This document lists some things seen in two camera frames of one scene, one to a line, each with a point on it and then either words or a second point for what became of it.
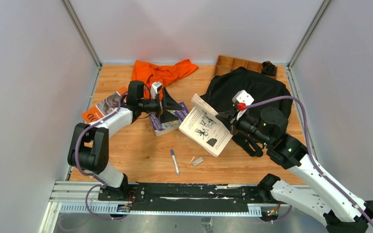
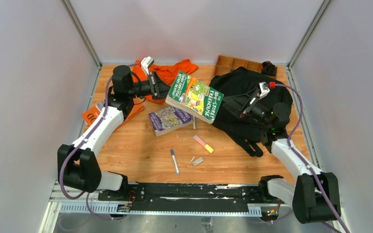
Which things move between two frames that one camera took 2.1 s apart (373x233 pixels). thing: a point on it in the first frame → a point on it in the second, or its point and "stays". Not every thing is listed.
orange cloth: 164,73 stays
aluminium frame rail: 69,197 stays
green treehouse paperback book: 202,126 → 194,97
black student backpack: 219,91 stays
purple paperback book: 161,128 stays
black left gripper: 162,105 → 154,86
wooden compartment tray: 226,64 stays
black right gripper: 232,119 → 238,104
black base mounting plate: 190,196 stays
